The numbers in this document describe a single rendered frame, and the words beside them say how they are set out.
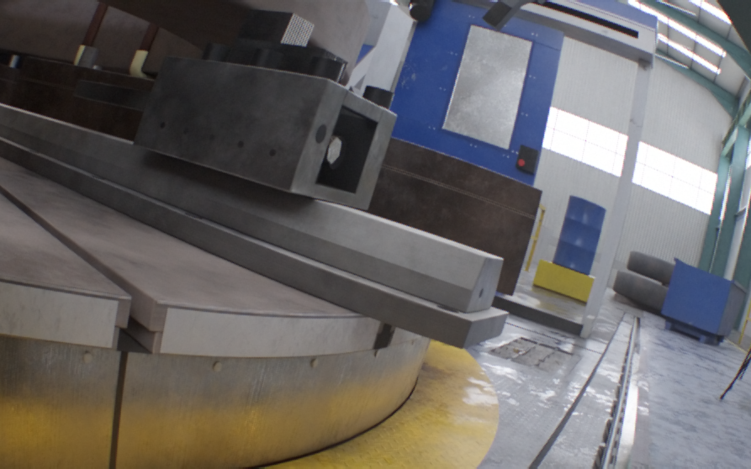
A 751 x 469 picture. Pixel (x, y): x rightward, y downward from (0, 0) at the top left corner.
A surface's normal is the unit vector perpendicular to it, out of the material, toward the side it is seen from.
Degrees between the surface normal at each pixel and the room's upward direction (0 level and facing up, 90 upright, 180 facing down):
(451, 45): 90
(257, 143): 90
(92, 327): 90
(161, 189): 90
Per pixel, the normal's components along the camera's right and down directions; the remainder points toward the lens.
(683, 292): -0.65, -0.15
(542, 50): -0.37, -0.05
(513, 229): 0.00, 0.07
